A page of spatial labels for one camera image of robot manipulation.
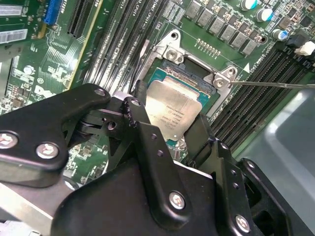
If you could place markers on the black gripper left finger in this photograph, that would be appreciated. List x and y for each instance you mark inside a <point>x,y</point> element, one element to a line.
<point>49,118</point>

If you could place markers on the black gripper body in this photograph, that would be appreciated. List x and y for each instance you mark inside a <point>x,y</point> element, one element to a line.
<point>110,209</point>

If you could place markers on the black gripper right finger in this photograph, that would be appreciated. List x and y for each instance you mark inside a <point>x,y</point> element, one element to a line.
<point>226,172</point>

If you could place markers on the silver CPU green substrate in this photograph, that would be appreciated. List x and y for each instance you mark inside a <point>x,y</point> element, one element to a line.
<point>172,108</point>

